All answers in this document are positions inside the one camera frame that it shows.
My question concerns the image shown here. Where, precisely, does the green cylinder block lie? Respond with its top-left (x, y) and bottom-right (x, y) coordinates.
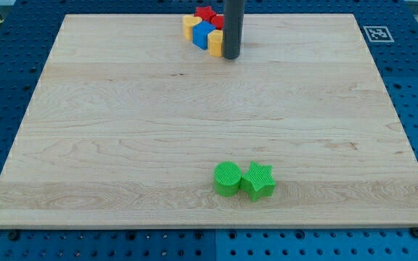
top-left (214, 162), bottom-right (242, 197)

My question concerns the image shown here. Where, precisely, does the green star block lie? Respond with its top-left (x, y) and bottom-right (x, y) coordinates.
top-left (240, 162), bottom-right (276, 202)

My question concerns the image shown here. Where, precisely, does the wooden board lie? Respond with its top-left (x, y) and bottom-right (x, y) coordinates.
top-left (0, 14), bottom-right (418, 230)

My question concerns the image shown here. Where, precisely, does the yellow hexagon block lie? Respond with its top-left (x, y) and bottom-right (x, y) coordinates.
top-left (208, 30), bottom-right (223, 57)

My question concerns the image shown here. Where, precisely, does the blue cube block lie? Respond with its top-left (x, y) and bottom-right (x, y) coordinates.
top-left (192, 21), bottom-right (216, 49)

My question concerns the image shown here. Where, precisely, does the red round block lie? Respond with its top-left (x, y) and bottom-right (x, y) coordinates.
top-left (210, 14), bottom-right (224, 30)

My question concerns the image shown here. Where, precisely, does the yellow heart block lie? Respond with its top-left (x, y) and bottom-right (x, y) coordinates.
top-left (182, 14), bottom-right (202, 41)

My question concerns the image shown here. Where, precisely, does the red star block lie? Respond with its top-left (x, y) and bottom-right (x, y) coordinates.
top-left (194, 6), bottom-right (216, 22)

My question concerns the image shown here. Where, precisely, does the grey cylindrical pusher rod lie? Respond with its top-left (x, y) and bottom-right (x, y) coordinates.
top-left (222, 0), bottom-right (245, 59)

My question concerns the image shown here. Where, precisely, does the white fiducial marker tag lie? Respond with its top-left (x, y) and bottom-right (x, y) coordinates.
top-left (363, 25), bottom-right (394, 43)

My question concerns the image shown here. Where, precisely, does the black bolt left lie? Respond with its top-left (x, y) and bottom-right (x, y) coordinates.
top-left (7, 230), bottom-right (20, 241)

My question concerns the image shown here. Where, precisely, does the black bolt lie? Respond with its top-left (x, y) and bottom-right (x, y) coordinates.
top-left (7, 230), bottom-right (20, 241)
top-left (410, 227), bottom-right (418, 239)

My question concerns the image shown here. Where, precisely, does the black bolt right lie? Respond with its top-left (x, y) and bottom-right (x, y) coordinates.
top-left (410, 227), bottom-right (418, 239)

